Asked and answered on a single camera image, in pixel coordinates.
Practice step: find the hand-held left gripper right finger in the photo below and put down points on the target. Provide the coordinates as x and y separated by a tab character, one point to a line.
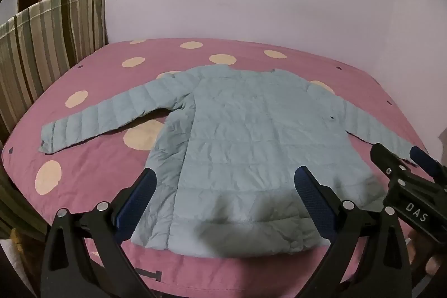
307	188

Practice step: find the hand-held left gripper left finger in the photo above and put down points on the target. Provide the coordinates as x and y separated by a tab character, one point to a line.
146	187

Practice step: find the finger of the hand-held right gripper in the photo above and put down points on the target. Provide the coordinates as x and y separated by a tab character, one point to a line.
389	160
426	160

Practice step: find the light blue quilted jacket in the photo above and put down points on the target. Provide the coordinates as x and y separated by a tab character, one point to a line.
244	144

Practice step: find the person's right hand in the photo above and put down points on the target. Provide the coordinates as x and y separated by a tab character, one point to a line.
420	254

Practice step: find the pink polka-dot bed sheet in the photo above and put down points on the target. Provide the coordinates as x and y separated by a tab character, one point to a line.
104	151

